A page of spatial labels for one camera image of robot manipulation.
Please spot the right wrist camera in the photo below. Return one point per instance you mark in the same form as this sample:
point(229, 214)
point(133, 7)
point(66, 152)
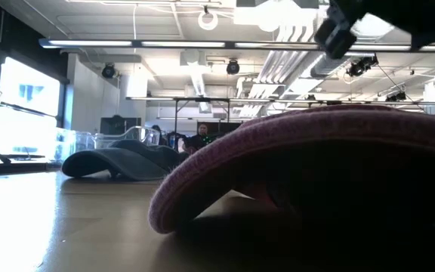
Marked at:
point(334, 39)

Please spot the long ceiling light bar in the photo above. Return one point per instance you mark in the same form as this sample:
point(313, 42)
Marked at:
point(89, 43)

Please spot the black background cabinet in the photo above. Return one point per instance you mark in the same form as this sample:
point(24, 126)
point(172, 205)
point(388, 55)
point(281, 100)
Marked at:
point(121, 126)

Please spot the black ceiling track lights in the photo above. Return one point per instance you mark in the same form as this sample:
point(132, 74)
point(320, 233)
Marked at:
point(397, 97)
point(361, 67)

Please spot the person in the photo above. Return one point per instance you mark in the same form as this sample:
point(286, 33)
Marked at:
point(201, 141)
point(157, 133)

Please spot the red denim cap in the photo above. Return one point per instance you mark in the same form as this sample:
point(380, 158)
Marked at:
point(278, 128)

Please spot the black ceiling spotlight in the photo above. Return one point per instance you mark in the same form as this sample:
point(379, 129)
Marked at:
point(108, 72)
point(233, 68)

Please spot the black partition panels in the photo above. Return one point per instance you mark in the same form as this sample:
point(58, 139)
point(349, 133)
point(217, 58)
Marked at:
point(229, 128)

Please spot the blue denim cap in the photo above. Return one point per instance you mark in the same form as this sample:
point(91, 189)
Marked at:
point(127, 162)

